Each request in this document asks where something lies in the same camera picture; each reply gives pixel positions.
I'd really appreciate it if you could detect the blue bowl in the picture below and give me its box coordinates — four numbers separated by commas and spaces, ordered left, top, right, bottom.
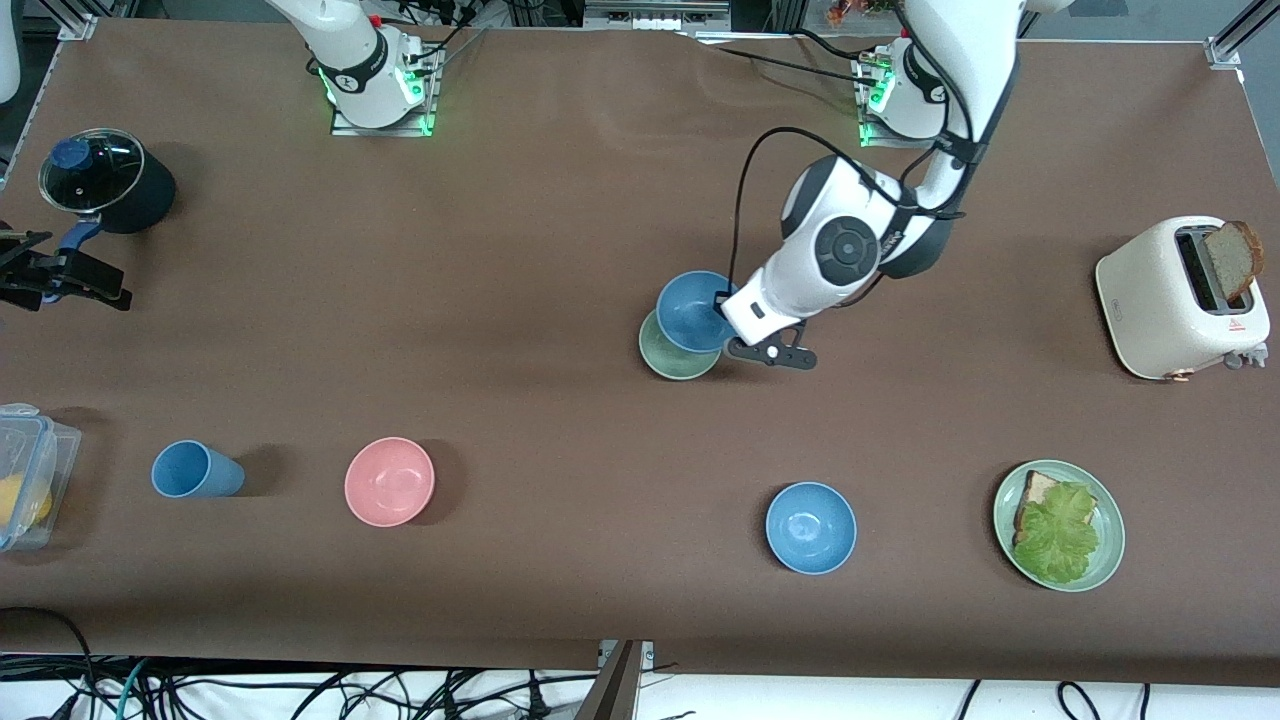
765, 482, 858, 576
656, 270, 742, 355

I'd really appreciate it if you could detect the pale green bowl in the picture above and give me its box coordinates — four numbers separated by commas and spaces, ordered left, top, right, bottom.
638, 308, 723, 382

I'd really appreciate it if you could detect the pink bowl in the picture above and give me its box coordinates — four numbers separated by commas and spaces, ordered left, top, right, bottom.
344, 437, 437, 528

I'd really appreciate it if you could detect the glass lid with blue knob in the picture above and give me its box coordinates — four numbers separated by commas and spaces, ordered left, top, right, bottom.
40, 128, 148, 213

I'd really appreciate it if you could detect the clear plastic container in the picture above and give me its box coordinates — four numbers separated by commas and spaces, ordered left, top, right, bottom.
0, 403, 83, 553

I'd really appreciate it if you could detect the blue plastic cup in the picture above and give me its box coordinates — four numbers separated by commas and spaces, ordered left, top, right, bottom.
151, 440, 246, 499

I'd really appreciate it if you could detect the yellow fruit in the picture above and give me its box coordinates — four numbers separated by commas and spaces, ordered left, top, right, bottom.
0, 475, 53, 531

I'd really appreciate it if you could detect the brown table cover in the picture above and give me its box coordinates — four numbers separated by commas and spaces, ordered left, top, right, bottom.
0, 18, 1280, 691

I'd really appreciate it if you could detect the toast slice with dark crust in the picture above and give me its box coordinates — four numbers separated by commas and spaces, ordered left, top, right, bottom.
1013, 470, 1099, 549

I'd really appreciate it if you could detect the bread slice with lettuce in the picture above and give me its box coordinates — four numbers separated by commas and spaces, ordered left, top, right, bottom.
1012, 482, 1101, 586

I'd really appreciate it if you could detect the cream white toaster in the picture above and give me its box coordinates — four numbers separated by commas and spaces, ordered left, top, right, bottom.
1095, 216, 1271, 383

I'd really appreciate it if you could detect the pale green plate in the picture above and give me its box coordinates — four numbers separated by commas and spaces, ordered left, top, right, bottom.
993, 460, 1127, 593

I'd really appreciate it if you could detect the brown bread slice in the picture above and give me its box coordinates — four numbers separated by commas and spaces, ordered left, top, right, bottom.
1200, 220, 1265, 303

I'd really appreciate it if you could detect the black pot with blue handle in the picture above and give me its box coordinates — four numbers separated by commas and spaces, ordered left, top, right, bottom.
40, 128, 178, 263

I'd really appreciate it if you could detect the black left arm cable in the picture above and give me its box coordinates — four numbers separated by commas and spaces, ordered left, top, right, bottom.
730, 126, 946, 293

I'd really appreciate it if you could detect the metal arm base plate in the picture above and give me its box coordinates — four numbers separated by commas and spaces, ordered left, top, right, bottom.
330, 40, 438, 137
858, 55, 967, 151

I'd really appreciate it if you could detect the black cable on table cover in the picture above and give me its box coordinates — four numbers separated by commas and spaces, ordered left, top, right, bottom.
690, 35, 881, 86

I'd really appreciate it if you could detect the aluminium profile rail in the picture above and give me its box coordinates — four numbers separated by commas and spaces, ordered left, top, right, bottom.
583, 0, 733, 33

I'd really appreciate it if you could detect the black looped floor cable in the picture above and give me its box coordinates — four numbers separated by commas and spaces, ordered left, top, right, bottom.
0, 606, 99, 720

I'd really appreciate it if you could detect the teal cable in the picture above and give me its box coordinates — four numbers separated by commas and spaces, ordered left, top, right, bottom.
116, 658, 153, 720

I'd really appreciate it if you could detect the aluminium table edge bracket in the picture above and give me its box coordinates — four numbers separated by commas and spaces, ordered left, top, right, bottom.
575, 640, 656, 720

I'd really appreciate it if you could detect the black floor cable bundle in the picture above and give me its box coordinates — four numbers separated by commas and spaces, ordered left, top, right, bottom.
150, 668, 601, 720

